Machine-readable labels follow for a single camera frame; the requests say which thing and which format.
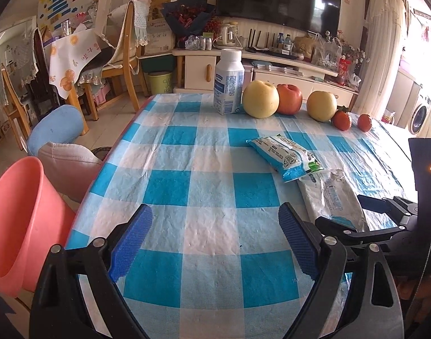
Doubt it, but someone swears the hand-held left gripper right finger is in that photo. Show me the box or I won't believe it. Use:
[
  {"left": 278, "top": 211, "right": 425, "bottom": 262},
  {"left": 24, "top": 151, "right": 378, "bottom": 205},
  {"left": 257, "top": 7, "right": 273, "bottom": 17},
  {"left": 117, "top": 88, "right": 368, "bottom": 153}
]
[{"left": 278, "top": 202, "right": 403, "bottom": 339}]

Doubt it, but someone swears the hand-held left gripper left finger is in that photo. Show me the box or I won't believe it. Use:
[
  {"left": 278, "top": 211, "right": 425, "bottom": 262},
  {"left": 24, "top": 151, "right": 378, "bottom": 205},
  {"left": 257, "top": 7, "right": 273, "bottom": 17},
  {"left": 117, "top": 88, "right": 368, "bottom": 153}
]
[{"left": 29, "top": 203, "right": 153, "bottom": 339}]

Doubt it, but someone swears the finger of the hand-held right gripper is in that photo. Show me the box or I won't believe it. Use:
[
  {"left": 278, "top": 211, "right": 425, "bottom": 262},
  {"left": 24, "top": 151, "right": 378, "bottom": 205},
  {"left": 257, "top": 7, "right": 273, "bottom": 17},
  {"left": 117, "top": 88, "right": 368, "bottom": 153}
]
[
  {"left": 357, "top": 194, "right": 419, "bottom": 220},
  {"left": 314, "top": 215, "right": 410, "bottom": 247}
]

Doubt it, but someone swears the white pouch with blue print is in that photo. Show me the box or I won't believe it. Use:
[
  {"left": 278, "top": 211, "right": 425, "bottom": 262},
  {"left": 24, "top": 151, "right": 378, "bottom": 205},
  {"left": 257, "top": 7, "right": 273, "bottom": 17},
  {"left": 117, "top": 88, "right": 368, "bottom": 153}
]
[{"left": 298, "top": 169, "right": 368, "bottom": 232}]

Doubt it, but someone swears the pink plastic bin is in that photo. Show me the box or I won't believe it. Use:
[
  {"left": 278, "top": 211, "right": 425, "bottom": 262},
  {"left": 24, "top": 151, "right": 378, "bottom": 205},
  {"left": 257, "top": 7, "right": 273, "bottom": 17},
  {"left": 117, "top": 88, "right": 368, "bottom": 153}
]
[{"left": 0, "top": 156, "right": 76, "bottom": 297}]

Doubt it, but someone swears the person's right hand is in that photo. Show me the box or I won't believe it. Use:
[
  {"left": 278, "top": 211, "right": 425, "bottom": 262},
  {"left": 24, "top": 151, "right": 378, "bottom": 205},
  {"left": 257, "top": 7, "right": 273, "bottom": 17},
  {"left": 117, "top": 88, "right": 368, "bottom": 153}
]
[{"left": 396, "top": 275, "right": 431, "bottom": 325}]

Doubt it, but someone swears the blue green milk pouch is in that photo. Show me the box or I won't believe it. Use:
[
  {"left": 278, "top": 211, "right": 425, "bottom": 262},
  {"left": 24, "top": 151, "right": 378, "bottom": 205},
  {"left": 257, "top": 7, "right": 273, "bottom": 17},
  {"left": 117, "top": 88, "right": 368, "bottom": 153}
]
[{"left": 246, "top": 135, "right": 324, "bottom": 183}]

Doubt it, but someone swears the washing machine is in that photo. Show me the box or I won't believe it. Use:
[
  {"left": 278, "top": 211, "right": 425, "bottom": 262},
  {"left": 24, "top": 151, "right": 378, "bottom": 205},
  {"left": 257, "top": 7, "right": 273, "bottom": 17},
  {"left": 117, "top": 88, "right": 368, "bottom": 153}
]
[{"left": 408, "top": 94, "right": 431, "bottom": 135}]

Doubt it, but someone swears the blue white checked tablecloth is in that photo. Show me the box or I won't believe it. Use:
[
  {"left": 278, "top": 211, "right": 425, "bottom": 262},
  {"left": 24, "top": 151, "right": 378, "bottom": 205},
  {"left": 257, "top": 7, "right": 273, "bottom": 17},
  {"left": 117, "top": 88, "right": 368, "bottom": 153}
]
[{"left": 65, "top": 94, "right": 419, "bottom": 339}]

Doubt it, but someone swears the round floor rug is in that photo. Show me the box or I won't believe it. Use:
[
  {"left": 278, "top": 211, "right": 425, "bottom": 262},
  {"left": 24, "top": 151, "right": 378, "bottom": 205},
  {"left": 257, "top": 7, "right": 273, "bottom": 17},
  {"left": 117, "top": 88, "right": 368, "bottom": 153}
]
[{"left": 92, "top": 146, "right": 112, "bottom": 163}]

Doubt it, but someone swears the pink padded stool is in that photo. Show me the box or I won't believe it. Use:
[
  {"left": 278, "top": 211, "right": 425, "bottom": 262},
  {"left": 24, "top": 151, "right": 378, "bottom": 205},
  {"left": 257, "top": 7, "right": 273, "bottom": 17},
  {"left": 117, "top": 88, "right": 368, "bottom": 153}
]
[{"left": 38, "top": 142, "right": 104, "bottom": 202}]

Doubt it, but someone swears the yellow apple right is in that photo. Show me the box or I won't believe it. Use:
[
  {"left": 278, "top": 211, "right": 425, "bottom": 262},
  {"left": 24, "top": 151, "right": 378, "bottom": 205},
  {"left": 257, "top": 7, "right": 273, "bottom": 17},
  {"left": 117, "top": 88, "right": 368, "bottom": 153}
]
[{"left": 306, "top": 91, "right": 338, "bottom": 123}]

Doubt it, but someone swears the yellow apple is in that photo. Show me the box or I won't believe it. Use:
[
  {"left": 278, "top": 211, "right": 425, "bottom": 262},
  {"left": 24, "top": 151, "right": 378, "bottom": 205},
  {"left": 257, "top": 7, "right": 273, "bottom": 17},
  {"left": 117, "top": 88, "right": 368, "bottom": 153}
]
[
  {"left": 306, "top": 91, "right": 338, "bottom": 123},
  {"left": 242, "top": 80, "right": 280, "bottom": 118}
]

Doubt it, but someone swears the red apple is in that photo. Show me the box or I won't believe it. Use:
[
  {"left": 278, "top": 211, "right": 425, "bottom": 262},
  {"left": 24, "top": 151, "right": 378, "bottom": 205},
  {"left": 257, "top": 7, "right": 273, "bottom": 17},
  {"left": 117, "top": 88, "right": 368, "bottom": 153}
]
[{"left": 277, "top": 84, "right": 303, "bottom": 115}]

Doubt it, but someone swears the red drink bottle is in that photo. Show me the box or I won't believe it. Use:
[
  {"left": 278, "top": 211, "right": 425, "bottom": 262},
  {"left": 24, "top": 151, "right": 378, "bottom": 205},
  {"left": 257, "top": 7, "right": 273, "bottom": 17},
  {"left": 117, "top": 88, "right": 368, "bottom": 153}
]
[{"left": 339, "top": 56, "right": 352, "bottom": 84}]

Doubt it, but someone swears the blue padded stool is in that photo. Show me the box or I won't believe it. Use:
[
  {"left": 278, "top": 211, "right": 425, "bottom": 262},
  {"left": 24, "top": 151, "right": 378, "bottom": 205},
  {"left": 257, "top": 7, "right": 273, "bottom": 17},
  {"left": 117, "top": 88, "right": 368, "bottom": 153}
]
[{"left": 27, "top": 105, "right": 89, "bottom": 156}]

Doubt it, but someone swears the white curtain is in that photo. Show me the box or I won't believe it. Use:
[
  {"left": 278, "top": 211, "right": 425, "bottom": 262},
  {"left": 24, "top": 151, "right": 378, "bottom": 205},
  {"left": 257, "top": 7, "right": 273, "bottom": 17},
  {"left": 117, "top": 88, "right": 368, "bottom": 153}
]
[{"left": 353, "top": 0, "right": 409, "bottom": 121}]

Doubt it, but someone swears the clear plastic bag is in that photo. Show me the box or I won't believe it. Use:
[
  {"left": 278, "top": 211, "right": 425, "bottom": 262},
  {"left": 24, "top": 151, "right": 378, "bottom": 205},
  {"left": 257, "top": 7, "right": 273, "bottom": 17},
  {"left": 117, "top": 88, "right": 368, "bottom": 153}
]
[{"left": 313, "top": 33, "right": 342, "bottom": 69}]

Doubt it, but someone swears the green plastic bin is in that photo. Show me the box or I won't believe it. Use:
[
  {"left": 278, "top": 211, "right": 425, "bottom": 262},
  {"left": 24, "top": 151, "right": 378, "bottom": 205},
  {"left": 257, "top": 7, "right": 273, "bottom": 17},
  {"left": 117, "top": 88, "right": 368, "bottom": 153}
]
[{"left": 147, "top": 71, "right": 174, "bottom": 94}]

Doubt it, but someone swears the large white milk bottle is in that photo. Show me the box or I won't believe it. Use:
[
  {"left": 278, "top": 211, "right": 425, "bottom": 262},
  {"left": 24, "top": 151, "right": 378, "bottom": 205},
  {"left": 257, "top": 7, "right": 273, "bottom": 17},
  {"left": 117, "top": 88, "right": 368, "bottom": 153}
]
[{"left": 213, "top": 49, "right": 245, "bottom": 116}]

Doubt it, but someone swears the brown paper bag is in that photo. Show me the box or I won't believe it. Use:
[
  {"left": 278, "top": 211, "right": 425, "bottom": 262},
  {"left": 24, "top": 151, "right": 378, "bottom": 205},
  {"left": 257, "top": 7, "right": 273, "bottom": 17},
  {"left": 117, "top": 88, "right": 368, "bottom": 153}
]
[{"left": 293, "top": 35, "right": 316, "bottom": 60}]

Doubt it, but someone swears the plain wooden chair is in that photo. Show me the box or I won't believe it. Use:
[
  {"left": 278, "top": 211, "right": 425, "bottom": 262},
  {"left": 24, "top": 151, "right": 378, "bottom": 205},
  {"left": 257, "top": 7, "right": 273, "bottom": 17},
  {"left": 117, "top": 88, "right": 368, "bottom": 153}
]
[{"left": 1, "top": 65, "right": 32, "bottom": 151}]

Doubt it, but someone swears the cream television cabinet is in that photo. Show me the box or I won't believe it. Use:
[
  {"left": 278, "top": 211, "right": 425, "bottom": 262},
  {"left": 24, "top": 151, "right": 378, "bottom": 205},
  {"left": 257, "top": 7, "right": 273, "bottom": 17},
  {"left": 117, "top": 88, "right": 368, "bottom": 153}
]
[{"left": 173, "top": 47, "right": 359, "bottom": 101}]

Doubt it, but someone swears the wooden chair with lace cloth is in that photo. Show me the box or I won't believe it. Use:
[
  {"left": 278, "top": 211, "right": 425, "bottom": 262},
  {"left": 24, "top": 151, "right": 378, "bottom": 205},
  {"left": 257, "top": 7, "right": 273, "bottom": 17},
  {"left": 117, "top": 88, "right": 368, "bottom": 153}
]
[{"left": 102, "top": 0, "right": 149, "bottom": 112}]

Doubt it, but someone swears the white cloth with orange print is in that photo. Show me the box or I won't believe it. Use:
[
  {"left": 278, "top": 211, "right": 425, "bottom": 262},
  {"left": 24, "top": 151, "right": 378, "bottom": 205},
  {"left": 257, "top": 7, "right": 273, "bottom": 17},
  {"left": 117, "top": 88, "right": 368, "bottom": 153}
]
[{"left": 49, "top": 30, "right": 103, "bottom": 99}]

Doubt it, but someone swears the black router with antennas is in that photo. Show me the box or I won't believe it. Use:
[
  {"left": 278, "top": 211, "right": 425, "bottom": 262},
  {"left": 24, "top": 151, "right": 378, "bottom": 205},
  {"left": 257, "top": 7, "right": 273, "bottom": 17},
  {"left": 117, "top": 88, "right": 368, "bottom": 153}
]
[{"left": 245, "top": 28, "right": 273, "bottom": 51}]

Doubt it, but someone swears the cardboard box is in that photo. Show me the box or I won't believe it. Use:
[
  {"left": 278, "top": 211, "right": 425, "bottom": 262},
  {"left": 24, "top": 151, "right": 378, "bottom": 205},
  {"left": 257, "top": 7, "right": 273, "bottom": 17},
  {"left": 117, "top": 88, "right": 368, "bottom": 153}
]
[{"left": 145, "top": 18, "right": 175, "bottom": 55}]

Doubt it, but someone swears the cluster of small bottles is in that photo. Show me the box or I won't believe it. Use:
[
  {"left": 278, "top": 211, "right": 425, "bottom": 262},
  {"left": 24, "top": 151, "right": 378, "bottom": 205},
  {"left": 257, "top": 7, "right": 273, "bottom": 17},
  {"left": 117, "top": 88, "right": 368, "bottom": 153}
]
[{"left": 185, "top": 35, "right": 214, "bottom": 51}]

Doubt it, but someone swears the white electric kettle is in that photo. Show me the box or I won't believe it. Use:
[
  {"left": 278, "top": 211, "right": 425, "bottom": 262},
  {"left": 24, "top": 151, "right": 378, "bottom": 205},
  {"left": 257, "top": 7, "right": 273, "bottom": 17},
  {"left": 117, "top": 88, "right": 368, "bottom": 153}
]
[{"left": 215, "top": 22, "right": 244, "bottom": 50}]

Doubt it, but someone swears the black television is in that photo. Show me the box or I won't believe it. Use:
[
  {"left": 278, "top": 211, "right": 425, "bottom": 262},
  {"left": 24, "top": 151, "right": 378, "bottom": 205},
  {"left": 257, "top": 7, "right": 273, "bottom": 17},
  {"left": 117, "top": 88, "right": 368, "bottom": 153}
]
[{"left": 215, "top": 0, "right": 342, "bottom": 36}]

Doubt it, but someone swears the dark wrapped flower bouquet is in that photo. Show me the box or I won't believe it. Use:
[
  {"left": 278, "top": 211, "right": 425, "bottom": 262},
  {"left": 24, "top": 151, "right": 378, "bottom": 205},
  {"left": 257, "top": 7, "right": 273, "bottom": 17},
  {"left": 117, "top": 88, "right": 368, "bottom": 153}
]
[{"left": 162, "top": 0, "right": 216, "bottom": 38}]

